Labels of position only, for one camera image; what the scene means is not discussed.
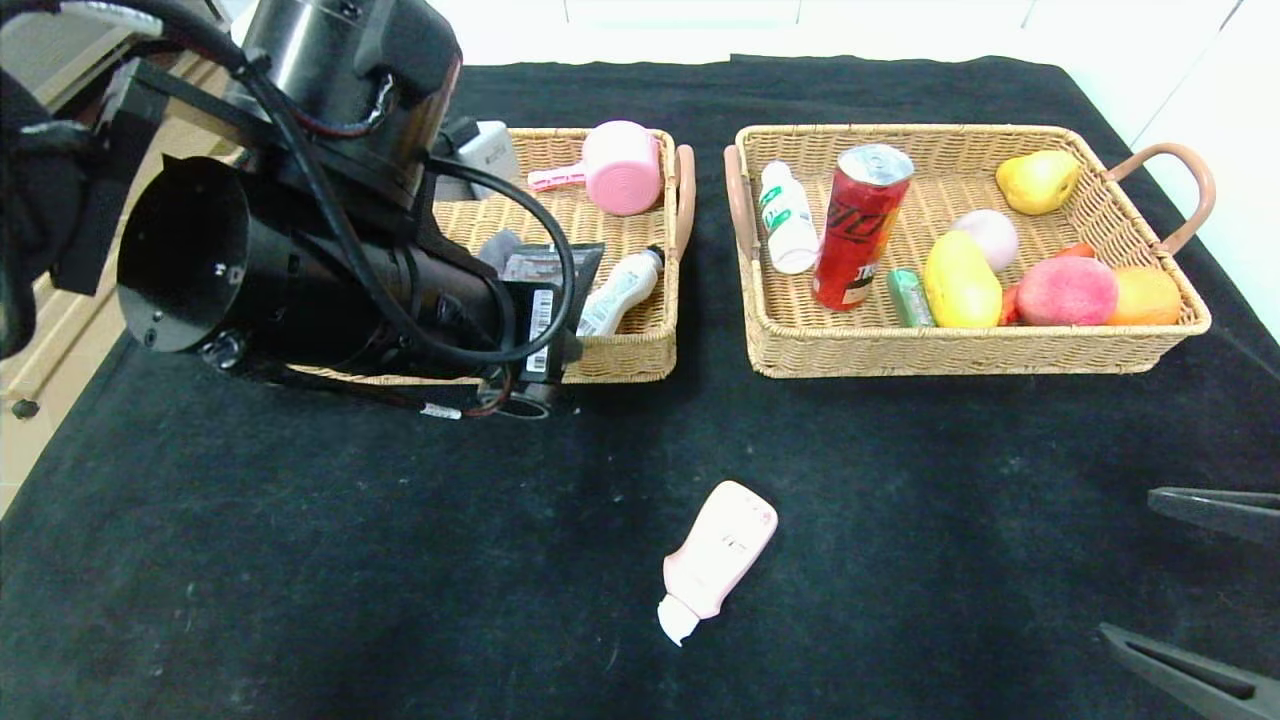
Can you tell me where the white brush bottle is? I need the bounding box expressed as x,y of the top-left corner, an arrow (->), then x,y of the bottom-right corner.
577,247 -> 667,338

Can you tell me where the black cosmetic tube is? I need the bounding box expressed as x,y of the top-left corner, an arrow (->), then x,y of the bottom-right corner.
495,242 -> 607,421

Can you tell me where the white milk drink bottle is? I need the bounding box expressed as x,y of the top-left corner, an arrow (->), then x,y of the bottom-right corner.
758,160 -> 821,275

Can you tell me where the pink squeeze bottle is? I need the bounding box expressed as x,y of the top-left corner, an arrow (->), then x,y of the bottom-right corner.
657,481 -> 779,647

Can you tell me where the red drink can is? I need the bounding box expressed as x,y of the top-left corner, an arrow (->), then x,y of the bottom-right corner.
812,145 -> 916,312

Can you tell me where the red peach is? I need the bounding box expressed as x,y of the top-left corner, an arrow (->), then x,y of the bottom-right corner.
1015,257 -> 1119,327

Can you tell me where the wicker basket with kitchenware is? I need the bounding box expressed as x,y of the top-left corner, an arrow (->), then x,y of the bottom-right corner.
290,127 -> 696,386

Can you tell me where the wicker basket with food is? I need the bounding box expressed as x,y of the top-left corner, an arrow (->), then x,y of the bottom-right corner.
724,124 -> 1217,379

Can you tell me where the grey cloth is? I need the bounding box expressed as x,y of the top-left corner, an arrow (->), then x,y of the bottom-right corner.
478,230 -> 523,273

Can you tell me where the pink plastic cup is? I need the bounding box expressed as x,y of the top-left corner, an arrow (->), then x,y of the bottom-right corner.
528,121 -> 663,217

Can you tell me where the green candy pack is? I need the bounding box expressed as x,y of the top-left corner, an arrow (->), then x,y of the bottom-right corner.
888,268 -> 936,329

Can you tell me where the black tablecloth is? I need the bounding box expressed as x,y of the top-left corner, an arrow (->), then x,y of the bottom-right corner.
0,55 -> 1280,720

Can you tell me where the yellow mango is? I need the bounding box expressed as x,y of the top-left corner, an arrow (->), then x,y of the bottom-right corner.
922,232 -> 1004,329

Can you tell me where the pale pink round fruit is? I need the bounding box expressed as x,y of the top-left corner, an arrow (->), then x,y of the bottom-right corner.
950,210 -> 1019,273

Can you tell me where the yellow pear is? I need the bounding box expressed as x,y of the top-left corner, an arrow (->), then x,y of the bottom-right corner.
995,150 -> 1082,217

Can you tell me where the orange fruit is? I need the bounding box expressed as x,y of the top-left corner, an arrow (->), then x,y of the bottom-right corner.
1108,266 -> 1183,327

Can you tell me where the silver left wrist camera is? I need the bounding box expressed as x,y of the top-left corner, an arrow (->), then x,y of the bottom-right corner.
455,120 -> 523,189

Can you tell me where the black cable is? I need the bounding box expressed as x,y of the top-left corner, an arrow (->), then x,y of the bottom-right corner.
100,0 -> 579,366

